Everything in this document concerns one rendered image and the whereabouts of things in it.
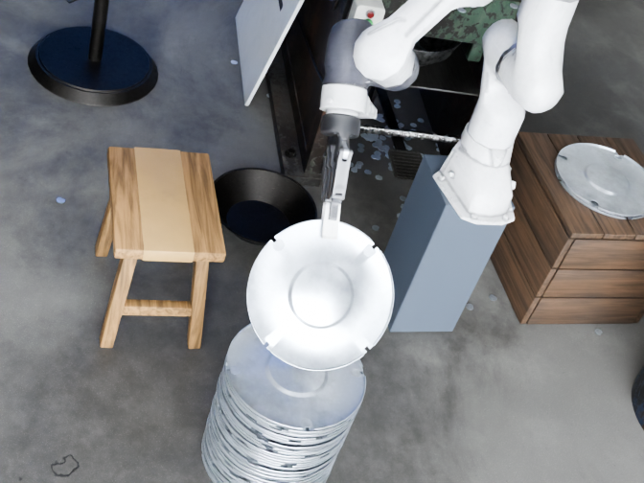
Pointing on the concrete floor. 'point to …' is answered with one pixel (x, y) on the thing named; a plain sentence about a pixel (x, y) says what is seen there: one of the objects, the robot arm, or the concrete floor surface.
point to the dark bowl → (261, 203)
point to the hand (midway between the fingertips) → (330, 220)
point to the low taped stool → (159, 230)
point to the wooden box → (567, 243)
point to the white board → (262, 37)
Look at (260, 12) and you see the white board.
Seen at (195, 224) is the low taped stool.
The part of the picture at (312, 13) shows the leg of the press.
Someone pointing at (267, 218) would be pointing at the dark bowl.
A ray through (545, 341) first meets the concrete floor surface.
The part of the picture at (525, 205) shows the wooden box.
